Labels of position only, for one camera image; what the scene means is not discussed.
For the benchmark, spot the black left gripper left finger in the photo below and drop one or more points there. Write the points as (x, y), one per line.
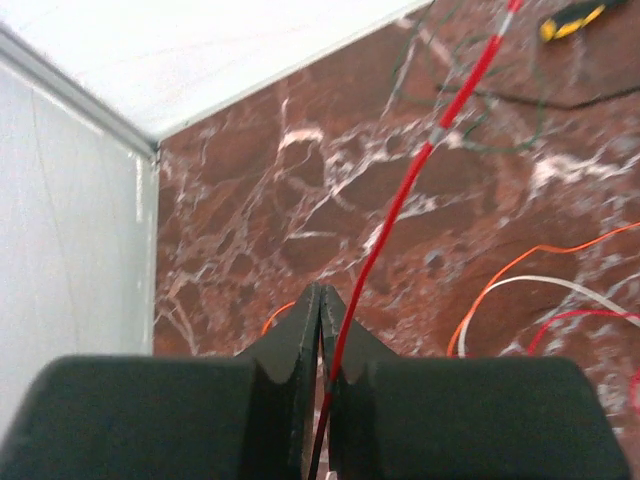
(249, 416)

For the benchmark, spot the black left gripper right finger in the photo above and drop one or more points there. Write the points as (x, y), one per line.
(398, 417)

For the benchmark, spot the black zip tie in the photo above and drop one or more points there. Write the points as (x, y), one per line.
(562, 98)

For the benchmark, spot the yellow black screwdriver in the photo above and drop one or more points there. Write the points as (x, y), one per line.
(573, 17)

